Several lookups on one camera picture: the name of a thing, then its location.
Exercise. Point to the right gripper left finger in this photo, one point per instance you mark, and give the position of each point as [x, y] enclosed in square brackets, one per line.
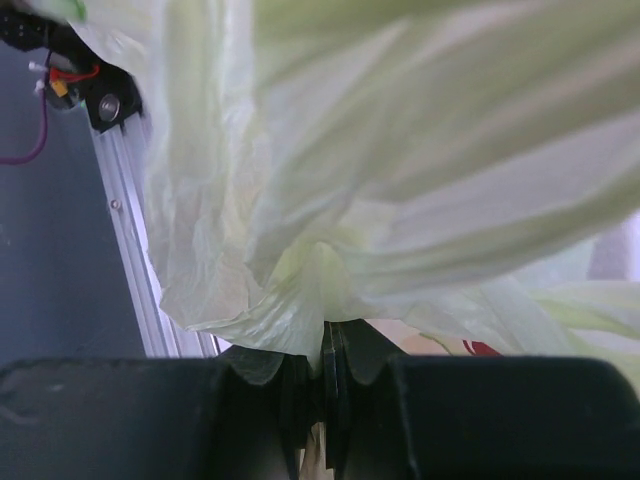
[242, 415]

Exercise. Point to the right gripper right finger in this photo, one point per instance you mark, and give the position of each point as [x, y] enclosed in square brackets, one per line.
[390, 415]

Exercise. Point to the red fake apple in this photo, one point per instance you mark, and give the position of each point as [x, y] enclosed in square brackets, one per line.
[475, 348]

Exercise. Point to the green avocado print plastic bag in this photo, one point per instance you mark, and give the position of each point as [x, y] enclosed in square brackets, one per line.
[444, 163]

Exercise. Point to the aluminium front rail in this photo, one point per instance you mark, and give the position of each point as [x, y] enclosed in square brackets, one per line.
[120, 154]

